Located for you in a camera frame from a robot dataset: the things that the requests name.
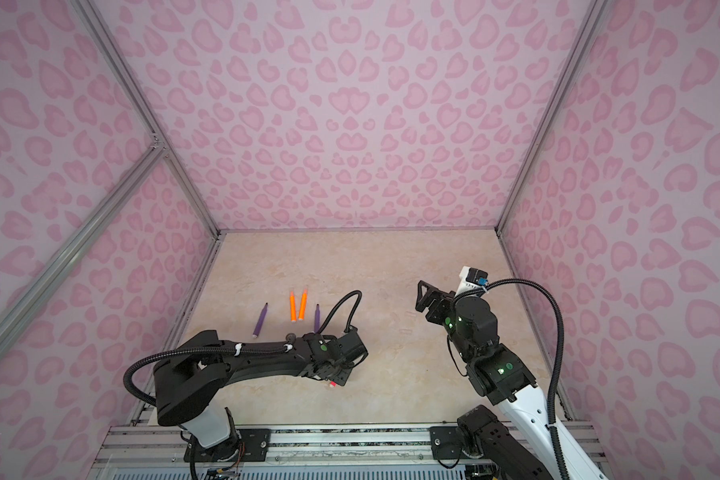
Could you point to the purple marker pen left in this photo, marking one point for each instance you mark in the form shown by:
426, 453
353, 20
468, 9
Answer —
260, 322

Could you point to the orange highlighter pen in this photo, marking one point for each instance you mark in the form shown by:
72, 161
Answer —
292, 307
303, 305

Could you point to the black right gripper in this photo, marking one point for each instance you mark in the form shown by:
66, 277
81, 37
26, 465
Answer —
433, 293

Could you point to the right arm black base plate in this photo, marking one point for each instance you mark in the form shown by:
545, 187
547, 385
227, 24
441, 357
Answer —
447, 443

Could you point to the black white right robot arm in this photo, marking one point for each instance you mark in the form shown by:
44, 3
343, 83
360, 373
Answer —
519, 431

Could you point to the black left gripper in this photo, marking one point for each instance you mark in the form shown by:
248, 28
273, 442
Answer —
344, 378

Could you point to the purple marker pen right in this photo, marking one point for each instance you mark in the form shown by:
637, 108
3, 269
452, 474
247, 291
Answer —
317, 319

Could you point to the aluminium front rail frame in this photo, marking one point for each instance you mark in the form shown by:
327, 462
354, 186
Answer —
318, 451

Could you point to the purple marker pen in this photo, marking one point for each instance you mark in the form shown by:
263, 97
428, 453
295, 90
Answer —
317, 319
260, 322

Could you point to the diagonal aluminium wall strut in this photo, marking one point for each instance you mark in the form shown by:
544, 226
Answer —
15, 319

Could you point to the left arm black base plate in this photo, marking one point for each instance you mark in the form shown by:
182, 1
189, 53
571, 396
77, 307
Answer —
246, 445

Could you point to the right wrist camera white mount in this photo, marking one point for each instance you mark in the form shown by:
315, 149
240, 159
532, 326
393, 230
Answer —
471, 278

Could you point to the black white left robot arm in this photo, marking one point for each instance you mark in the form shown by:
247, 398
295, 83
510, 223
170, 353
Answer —
187, 379

